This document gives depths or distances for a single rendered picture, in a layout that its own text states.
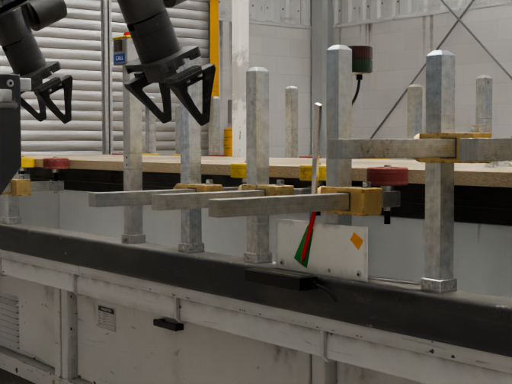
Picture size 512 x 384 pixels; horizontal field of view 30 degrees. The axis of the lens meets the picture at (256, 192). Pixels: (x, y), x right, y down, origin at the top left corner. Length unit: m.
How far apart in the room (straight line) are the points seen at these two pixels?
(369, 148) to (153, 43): 0.38
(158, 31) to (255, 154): 0.77
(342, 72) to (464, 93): 9.09
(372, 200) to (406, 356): 0.29
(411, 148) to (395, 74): 10.07
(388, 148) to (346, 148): 0.09
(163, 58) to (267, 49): 10.70
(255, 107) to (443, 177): 0.52
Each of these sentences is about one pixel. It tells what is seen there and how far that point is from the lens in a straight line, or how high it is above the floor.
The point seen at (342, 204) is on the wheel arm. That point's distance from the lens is 1.77.
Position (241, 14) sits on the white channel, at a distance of 3.67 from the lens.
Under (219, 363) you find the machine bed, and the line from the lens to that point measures 2.60.
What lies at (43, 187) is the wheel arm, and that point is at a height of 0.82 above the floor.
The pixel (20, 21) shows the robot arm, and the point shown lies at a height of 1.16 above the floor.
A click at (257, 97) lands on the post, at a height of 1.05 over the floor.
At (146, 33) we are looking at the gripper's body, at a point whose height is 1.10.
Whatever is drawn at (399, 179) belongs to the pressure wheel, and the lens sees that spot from 1.84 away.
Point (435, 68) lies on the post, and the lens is 1.65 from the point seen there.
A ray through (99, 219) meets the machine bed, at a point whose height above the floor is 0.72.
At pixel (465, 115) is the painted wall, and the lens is 10.86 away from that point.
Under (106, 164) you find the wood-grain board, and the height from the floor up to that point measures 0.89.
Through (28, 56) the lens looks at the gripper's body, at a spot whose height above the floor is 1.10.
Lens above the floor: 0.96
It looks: 3 degrees down
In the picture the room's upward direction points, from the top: straight up
